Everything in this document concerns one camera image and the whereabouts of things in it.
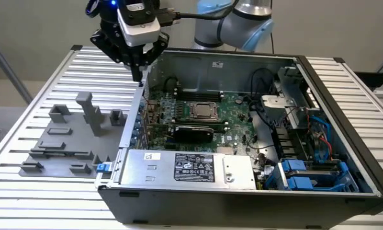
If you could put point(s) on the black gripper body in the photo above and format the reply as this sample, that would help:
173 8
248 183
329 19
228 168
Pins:
112 33

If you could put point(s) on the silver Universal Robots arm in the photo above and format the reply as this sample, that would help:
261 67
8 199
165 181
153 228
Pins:
242 24

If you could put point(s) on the black empty RAM slots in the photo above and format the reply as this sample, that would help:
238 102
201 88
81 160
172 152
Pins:
200 96

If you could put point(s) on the installed RAM stick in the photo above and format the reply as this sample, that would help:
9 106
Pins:
200 122

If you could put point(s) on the CPU in metal socket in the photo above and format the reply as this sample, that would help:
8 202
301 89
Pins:
202 110

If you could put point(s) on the green motherboard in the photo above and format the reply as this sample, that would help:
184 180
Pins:
233 119

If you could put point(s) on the black graphics card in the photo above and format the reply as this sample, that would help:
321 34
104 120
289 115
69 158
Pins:
193 134

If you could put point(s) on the grey parts rack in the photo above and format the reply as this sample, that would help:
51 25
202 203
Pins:
73 143

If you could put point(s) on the silver drive cage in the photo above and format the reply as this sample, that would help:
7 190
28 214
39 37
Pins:
290 95

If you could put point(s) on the blue case latch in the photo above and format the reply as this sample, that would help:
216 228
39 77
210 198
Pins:
104 167

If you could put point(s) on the silver power supply unit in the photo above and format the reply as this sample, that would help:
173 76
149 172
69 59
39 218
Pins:
185 169

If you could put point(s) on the black open PC case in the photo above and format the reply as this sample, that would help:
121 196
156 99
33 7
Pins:
229 208

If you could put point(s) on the blue disk bay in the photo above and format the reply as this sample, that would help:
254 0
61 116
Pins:
306 177

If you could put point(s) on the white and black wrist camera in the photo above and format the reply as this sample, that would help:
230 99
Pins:
138 26

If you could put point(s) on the aluminium frame post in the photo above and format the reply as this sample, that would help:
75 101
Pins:
5 69

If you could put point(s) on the silver metal bracket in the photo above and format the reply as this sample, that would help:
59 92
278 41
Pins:
274 104

